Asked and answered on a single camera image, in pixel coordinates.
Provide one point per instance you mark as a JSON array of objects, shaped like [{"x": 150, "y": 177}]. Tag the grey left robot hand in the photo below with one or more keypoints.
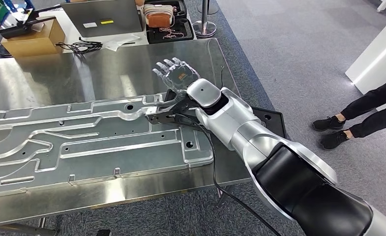
[{"x": 103, "y": 233}]

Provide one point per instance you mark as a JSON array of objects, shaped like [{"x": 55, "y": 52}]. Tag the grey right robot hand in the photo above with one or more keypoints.
[{"x": 179, "y": 76}]

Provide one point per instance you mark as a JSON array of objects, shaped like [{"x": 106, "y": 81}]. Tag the black plastic frame part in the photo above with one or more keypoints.
[{"x": 272, "y": 122}]

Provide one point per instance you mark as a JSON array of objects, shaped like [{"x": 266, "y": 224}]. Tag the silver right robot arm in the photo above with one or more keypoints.
[{"x": 245, "y": 130}]

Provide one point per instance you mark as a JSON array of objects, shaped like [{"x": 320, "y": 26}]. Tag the steel workbench table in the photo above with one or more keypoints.
[{"x": 98, "y": 71}]

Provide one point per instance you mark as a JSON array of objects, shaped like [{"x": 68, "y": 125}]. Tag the black foam-lined case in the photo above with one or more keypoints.
[{"x": 183, "y": 32}]

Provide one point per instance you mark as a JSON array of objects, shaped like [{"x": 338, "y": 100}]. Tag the orange and white pouch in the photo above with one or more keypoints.
[{"x": 158, "y": 16}]

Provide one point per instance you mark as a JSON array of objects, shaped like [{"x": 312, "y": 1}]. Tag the white paper sheet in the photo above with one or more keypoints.
[{"x": 119, "y": 41}]

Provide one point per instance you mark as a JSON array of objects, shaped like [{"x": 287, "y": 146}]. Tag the stamped metal panel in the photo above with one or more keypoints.
[{"x": 114, "y": 153}]

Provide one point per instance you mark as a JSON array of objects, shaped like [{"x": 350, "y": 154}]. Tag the grey laptop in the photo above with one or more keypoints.
[{"x": 104, "y": 16}]

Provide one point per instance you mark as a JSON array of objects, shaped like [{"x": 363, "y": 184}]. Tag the brown cardboard box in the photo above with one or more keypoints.
[{"x": 33, "y": 42}]

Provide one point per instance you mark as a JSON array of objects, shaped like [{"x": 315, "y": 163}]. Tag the black desktop device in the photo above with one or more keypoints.
[{"x": 17, "y": 28}]

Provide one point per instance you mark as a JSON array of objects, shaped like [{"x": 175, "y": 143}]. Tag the blue crate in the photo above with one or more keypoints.
[{"x": 18, "y": 6}]

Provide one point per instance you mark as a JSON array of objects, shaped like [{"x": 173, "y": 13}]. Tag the person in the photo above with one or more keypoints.
[{"x": 368, "y": 110}]

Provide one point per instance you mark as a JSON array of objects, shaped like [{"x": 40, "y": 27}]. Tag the white plinth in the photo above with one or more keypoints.
[{"x": 375, "y": 62}]

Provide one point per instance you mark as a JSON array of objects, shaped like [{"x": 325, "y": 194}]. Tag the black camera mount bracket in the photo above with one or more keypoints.
[{"x": 170, "y": 117}]

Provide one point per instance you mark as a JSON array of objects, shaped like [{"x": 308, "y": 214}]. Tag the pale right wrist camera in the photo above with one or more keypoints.
[{"x": 151, "y": 110}]

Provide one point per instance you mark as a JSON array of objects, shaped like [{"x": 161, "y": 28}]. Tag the chrome stanchion post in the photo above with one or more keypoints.
[
  {"x": 212, "y": 9},
  {"x": 205, "y": 27}
]

